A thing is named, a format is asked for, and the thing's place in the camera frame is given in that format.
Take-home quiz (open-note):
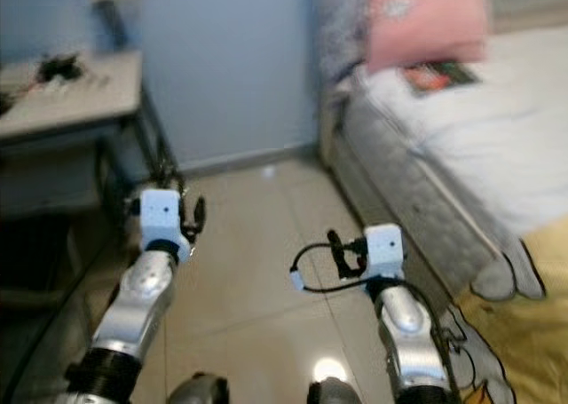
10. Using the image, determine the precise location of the black cable clutter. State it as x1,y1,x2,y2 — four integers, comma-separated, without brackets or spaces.
38,53,85,83

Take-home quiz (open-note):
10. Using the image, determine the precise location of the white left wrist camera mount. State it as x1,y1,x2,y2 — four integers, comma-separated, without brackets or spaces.
139,189,187,250

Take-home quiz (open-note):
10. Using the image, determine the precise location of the grey desk lamp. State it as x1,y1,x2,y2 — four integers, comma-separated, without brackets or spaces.
89,0,143,50

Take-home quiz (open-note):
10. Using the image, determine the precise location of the pink sheep print cushion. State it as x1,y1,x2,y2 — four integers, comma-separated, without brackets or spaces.
364,0,493,72

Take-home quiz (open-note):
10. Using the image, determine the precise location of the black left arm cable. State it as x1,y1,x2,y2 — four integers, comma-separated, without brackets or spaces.
4,235,143,404

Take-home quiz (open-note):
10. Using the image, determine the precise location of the grey robot left leg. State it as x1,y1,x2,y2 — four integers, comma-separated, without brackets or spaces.
164,373,227,404

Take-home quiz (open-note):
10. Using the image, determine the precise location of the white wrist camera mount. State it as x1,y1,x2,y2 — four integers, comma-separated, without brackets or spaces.
139,189,187,250
364,224,406,279

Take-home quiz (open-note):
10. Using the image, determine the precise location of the grey ornament print pillow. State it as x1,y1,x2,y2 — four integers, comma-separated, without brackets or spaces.
315,0,374,85

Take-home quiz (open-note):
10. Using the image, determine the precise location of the grey-white mattress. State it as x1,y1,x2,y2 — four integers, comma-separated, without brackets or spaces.
324,89,525,298

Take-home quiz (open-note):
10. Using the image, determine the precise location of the dark green red book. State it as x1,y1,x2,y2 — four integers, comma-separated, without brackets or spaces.
399,59,482,94

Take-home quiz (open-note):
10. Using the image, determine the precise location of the grey robot right leg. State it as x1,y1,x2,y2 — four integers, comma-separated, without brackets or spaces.
306,377,360,404

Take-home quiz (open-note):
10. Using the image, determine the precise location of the grey robot leg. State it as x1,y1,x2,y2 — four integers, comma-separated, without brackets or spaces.
164,373,227,404
306,377,360,404

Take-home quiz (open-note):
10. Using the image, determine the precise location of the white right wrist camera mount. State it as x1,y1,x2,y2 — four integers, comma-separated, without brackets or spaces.
364,224,406,279

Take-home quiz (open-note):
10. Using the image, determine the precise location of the grey desk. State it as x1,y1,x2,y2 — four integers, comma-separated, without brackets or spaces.
0,49,170,236

